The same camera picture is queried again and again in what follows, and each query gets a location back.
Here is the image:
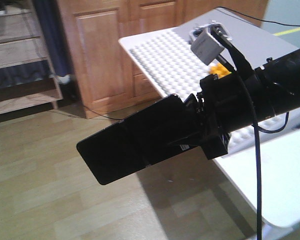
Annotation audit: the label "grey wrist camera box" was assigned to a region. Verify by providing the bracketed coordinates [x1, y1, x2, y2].
[189, 21, 233, 65]

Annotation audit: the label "wooden shelf unit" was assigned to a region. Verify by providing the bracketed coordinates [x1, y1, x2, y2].
[0, 0, 63, 115]

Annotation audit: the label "yellow toy bricks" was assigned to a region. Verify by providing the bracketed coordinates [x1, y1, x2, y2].
[209, 63, 231, 78]

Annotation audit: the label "white studded baseplate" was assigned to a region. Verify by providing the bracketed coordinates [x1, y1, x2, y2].
[129, 31, 291, 158]

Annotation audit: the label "white table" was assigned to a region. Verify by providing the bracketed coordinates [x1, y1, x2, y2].
[119, 9, 300, 228]

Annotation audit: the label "black smartphone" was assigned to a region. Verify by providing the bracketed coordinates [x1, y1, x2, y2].
[76, 94, 199, 185]

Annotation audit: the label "wooden wardrobe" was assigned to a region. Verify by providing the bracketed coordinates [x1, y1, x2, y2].
[57, 0, 268, 119]

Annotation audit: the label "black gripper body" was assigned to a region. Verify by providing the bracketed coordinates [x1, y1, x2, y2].
[184, 73, 275, 160]

